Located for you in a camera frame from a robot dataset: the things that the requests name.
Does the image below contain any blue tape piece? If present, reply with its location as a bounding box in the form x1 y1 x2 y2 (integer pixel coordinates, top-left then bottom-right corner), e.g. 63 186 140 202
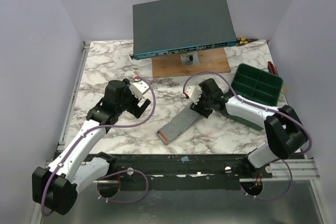
181 156 190 162

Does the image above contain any grey striped underwear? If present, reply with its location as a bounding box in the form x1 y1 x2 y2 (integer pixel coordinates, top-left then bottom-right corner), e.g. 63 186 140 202
157 106 203 145

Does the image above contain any grey network switch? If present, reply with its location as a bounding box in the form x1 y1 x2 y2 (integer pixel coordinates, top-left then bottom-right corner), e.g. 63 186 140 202
131 0 237 60

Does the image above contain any purple cable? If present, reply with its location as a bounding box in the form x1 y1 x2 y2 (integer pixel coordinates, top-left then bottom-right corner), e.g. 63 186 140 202
41 76 157 217
183 70 313 200

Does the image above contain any black metal base rail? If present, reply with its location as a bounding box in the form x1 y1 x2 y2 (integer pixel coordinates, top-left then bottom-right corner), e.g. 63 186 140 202
97 153 272 197

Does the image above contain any brown plywood board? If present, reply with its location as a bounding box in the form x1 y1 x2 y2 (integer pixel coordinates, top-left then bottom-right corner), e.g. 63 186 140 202
152 48 231 78

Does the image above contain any grey metal stand bracket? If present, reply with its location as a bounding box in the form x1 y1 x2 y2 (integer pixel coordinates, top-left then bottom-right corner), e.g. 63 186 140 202
181 51 200 66

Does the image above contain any green divided plastic tray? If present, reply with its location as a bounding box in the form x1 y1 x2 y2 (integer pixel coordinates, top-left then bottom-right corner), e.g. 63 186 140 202
220 63 285 132

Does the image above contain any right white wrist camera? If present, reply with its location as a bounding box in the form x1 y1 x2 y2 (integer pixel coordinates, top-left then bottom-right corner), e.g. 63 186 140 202
184 86 202 105

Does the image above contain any aluminium frame rail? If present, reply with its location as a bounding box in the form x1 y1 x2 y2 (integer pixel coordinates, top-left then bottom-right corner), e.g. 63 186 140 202
28 40 91 224

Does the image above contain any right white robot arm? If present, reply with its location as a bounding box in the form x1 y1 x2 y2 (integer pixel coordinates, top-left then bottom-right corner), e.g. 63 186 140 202
184 78 308 178

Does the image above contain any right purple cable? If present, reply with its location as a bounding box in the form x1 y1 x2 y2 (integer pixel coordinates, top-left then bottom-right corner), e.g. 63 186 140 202
183 70 313 200

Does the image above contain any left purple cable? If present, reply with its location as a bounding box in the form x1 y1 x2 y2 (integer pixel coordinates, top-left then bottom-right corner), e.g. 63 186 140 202
41 76 157 217

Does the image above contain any red black utility knife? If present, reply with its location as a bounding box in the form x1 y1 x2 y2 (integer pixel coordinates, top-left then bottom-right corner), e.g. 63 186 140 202
268 61 278 76

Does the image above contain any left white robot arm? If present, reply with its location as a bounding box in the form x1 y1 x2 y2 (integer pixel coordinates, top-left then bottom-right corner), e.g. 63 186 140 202
31 77 156 217

